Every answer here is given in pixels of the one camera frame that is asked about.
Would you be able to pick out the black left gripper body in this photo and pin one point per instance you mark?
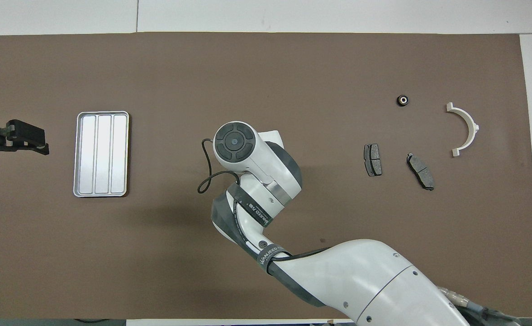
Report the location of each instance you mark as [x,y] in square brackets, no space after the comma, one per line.
[15,132]

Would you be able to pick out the large black bearing gear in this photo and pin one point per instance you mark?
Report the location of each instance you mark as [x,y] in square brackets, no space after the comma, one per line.
[402,100]

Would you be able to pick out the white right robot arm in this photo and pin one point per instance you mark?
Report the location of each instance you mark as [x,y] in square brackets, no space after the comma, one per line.
[374,280]

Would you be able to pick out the silver metal tray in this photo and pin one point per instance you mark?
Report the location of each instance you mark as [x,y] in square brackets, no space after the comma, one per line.
[87,181]

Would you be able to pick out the brown table mat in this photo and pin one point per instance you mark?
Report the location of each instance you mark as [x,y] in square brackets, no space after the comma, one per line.
[112,253]

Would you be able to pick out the small dark brake pad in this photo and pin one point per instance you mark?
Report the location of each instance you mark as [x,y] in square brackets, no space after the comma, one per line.
[373,159]

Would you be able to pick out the large dark brake pad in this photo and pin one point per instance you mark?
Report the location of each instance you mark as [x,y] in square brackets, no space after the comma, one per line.
[422,172]

